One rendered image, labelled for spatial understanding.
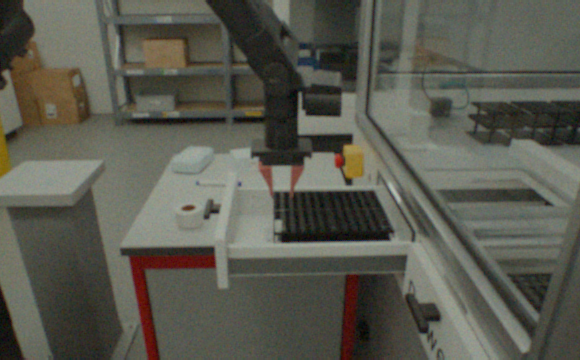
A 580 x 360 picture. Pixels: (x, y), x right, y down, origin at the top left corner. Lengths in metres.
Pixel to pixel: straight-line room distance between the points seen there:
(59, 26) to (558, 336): 5.35
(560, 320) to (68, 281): 1.46
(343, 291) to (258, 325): 0.24
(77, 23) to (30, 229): 4.02
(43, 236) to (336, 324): 0.96
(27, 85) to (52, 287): 3.83
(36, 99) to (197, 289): 4.41
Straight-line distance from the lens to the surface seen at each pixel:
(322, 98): 0.68
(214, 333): 1.22
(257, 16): 0.61
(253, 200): 0.98
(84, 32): 5.40
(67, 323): 1.77
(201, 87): 5.15
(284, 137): 0.70
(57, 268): 1.63
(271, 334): 1.21
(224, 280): 0.78
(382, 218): 0.86
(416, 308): 0.62
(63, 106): 5.22
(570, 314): 0.42
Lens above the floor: 1.30
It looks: 24 degrees down
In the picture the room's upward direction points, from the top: straight up
